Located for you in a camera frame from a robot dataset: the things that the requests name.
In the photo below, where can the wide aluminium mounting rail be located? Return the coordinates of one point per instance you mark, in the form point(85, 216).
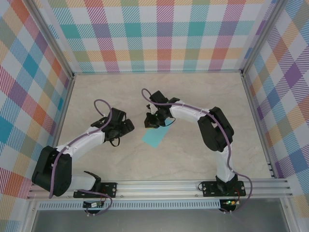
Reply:
point(157, 188)

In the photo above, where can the thin aluminium table rail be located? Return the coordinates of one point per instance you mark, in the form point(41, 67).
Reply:
point(157, 72)

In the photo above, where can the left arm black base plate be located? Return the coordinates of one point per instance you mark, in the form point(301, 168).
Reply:
point(109, 189)

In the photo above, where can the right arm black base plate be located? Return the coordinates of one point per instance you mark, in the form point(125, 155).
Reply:
point(210, 189)

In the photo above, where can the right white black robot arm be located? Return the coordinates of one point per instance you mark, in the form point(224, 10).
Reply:
point(183, 114)

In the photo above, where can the aluminium frame post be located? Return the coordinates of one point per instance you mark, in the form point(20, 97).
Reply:
point(263, 36)
point(51, 38)

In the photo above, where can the teal paper sheet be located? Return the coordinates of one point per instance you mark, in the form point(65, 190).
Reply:
point(155, 137)

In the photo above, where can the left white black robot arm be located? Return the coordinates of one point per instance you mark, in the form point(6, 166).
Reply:
point(82, 142)

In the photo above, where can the aluminium table edge rail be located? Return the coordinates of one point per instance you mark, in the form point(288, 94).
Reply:
point(256, 120)
point(62, 120)

